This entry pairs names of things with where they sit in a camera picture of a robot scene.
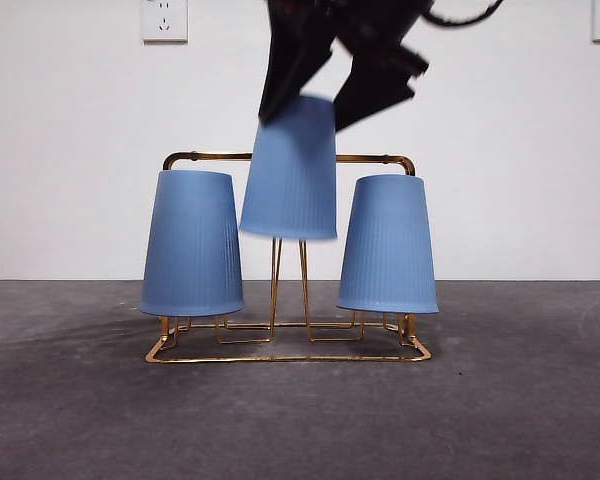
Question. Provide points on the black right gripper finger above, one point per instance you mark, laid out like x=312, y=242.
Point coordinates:
x=375, y=85
x=295, y=50

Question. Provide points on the blue ribbed plastic cup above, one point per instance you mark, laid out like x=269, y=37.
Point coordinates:
x=387, y=250
x=192, y=250
x=290, y=175

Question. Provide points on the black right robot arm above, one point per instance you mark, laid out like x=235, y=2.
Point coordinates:
x=380, y=20

